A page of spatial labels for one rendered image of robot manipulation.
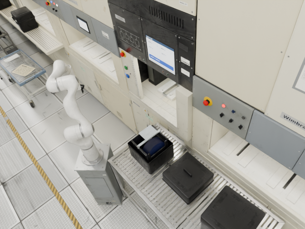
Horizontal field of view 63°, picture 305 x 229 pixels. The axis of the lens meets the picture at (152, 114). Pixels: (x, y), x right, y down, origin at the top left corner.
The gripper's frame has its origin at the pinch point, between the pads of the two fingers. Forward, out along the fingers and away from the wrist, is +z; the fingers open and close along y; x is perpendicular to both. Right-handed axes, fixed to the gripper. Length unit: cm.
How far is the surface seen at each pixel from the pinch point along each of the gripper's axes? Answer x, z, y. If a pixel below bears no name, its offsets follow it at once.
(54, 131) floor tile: 55, 100, -63
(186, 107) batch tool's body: -81, -27, 82
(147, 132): -77, -7, 51
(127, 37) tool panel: -17, -55, 57
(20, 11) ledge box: 210, -7, -69
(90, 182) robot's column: -70, 49, -10
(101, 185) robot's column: -73, 54, -1
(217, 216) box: -149, 1, 75
